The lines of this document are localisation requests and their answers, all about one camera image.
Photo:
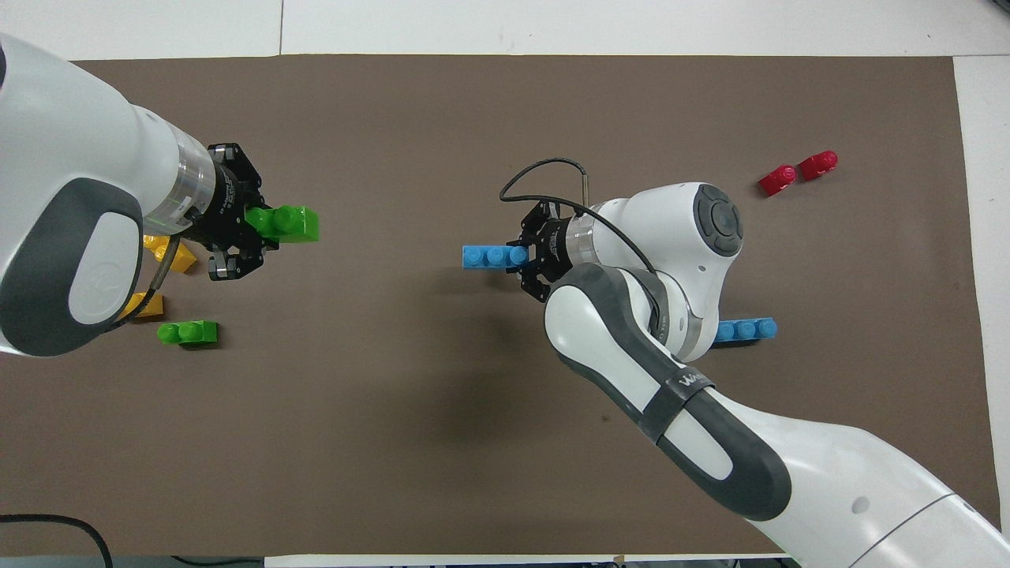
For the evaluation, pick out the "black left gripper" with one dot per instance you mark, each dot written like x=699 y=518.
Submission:
x=225 y=205

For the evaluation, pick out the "blue three-stud toy brick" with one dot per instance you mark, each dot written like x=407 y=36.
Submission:
x=489 y=257
x=750 y=330

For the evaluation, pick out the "red one-stud toy brick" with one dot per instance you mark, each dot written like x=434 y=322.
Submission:
x=818 y=165
x=777 y=181

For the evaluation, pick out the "brown paper table mat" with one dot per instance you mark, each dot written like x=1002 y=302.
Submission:
x=394 y=410

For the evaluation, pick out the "green two-stud toy brick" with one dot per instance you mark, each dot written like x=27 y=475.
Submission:
x=292 y=223
x=188 y=332

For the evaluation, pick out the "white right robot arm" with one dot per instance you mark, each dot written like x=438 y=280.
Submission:
x=710 y=315

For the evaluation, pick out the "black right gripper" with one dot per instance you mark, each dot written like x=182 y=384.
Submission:
x=558 y=248

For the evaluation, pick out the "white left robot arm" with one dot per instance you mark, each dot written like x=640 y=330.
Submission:
x=71 y=205

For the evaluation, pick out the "yellow two-stud toy brick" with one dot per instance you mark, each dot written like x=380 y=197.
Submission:
x=180 y=256
x=148 y=305

